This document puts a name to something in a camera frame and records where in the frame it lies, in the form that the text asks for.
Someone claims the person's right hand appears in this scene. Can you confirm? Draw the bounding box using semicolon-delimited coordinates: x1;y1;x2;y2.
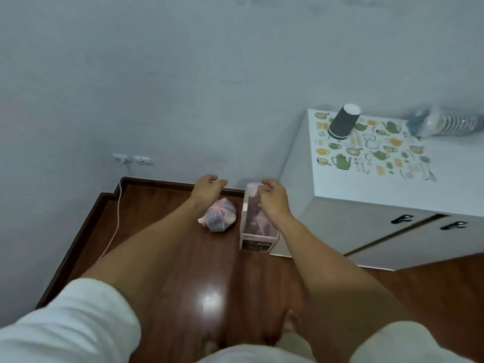
256;178;294;228

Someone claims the person's left hand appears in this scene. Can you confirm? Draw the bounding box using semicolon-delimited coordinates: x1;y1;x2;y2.
189;174;229;212

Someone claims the pink plastic bag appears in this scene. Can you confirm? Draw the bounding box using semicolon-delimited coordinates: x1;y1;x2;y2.
197;197;238;234

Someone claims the pile of grey paper cups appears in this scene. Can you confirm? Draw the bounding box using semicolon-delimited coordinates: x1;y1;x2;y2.
208;209;233;231

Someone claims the ribbed grey paper cup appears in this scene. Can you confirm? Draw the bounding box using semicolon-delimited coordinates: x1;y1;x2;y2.
326;103;362;142

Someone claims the clear plastic sleeve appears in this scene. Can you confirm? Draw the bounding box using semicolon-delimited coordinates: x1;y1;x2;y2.
406;106;484;140

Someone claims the person's right forearm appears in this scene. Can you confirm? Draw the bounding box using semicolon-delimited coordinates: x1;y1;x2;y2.
278;215;416;354

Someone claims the person's right foot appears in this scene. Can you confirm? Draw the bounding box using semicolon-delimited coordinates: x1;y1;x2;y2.
278;309;301;344

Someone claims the wooden box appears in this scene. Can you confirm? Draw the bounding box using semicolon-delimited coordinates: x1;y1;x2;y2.
238;181;281;255

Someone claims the white cabinet with printed top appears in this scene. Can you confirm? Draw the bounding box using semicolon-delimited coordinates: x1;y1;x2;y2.
269;108;484;272

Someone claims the white right sleeve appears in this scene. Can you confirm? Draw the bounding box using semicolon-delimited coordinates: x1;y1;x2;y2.
349;321;478;363

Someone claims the white sleeve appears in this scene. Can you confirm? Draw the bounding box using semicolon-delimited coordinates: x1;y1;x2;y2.
349;321;478;363
0;277;142;363

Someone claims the white left sleeve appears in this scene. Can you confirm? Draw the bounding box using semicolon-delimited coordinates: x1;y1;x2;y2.
0;277;142;363

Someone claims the white floor cable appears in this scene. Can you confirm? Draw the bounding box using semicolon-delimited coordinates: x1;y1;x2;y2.
96;161;124;261

